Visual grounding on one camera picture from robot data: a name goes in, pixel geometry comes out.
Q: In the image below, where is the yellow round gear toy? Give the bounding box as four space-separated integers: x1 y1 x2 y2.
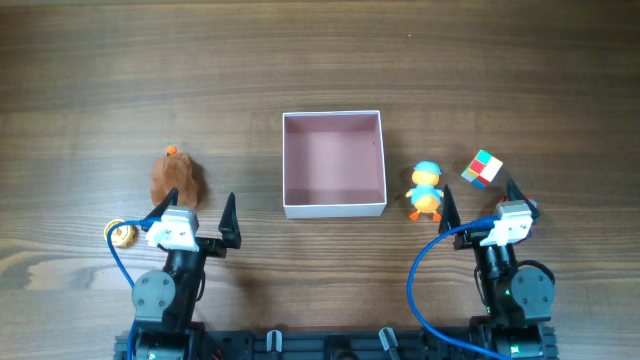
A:
103 219 136 248

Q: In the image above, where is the brown plush toy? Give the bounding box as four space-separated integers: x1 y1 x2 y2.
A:
150 145 199 208

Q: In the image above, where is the yellow duck toy blue hat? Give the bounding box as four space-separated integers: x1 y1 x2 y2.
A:
405 161 444 222

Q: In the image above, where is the blue cable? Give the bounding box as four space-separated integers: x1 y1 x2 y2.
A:
105 217 161 360
405 215 511 360

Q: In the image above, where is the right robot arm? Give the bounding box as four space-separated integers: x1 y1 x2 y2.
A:
454 179 559 359

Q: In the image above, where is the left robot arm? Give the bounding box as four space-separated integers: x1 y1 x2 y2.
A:
125 188 241 360

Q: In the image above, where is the blue left cable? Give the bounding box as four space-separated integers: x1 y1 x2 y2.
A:
105 217 161 360

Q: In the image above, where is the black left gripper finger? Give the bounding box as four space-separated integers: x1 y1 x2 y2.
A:
141 187 179 231
218 192 242 249

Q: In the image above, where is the blue right cable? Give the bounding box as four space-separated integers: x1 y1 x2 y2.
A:
405 215 511 360

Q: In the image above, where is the colourful puzzle cube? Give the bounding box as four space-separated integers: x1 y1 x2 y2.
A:
461 150 503 189

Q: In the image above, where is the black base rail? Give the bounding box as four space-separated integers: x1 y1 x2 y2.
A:
133 327 559 360

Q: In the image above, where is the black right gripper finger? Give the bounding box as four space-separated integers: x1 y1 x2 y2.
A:
439 185 461 234
505 178 540 219

